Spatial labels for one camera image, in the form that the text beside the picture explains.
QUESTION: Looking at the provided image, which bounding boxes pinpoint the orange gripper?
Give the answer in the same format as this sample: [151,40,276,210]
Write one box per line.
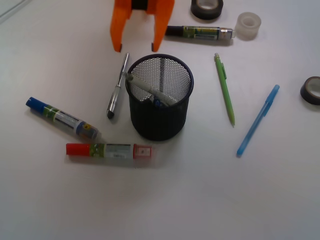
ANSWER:
[110,0,175,53]

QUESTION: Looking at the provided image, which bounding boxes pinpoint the white clear ballpoint pen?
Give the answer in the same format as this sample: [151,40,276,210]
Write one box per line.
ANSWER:
[123,72,177,106]

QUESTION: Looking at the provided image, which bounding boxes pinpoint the blue black ballpoint pen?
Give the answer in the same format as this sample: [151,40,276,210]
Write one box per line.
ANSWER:
[149,95,167,108]

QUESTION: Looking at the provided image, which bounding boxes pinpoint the green mechanical pencil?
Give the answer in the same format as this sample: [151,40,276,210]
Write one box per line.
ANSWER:
[214,53,235,127]

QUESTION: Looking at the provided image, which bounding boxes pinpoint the silver metal pen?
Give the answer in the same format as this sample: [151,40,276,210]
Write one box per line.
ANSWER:
[106,52,130,120]

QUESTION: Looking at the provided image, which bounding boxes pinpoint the blue cap marker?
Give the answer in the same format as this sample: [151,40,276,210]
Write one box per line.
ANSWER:
[26,97,101,141]

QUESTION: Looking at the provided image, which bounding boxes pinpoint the red cap marker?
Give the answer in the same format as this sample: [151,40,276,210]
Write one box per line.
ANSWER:
[65,143,153,160]

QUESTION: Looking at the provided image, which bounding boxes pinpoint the light blue ballpoint pen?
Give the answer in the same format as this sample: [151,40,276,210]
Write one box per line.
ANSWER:
[236,84,280,157]

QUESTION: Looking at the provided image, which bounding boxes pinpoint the black mesh pen holder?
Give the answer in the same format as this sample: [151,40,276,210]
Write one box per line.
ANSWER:
[125,54,194,141]

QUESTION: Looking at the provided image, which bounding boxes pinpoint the black cap marker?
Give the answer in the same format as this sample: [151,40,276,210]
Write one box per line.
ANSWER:
[165,25,236,41]

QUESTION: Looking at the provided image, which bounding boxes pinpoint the black tape roll top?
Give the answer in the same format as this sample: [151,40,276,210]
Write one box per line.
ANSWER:
[190,0,224,20]

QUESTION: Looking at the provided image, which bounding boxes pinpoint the black tape roll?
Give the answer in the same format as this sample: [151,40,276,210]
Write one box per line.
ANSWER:
[190,0,224,20]
[300,76,320,106]

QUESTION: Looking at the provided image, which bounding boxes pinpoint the clear tape roll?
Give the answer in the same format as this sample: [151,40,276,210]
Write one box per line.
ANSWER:
[235,12,262,41]

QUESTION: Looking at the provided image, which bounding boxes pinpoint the black tape roll right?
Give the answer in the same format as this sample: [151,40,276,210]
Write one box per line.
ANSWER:
[300,76,320,106]

